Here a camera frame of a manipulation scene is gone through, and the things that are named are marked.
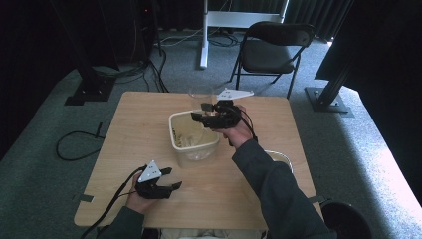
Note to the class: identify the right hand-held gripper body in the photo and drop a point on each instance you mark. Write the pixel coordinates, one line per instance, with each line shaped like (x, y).
(225, 118)

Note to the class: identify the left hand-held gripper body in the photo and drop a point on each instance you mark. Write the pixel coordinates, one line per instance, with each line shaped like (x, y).
(151, 191)

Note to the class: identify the cream square plastic bin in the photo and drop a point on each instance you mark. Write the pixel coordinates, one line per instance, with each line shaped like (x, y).
(195, 154)

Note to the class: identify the person's left hand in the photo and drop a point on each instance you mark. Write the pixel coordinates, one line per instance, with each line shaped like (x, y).
(137, 203)

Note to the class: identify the person's right hand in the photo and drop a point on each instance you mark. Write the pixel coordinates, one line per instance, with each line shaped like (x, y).
(240, 134)

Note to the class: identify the clear printed plastic bag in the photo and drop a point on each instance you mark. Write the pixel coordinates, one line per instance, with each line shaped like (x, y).
(187, 137)

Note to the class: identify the grey tape strip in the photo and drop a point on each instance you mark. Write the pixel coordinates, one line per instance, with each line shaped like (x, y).
(83, 198)
(316, 199)

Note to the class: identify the black folding chair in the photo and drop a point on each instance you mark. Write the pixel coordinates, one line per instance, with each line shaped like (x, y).
(268, 56)

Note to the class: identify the black metal stand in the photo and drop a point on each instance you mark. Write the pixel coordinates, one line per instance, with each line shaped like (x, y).
(326, 99)
(89, 86)

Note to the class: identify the black round bin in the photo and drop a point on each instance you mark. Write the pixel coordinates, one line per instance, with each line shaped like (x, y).
(345, 222)

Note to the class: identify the white desk frame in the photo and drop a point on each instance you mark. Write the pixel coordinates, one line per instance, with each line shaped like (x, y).
(232, 19)

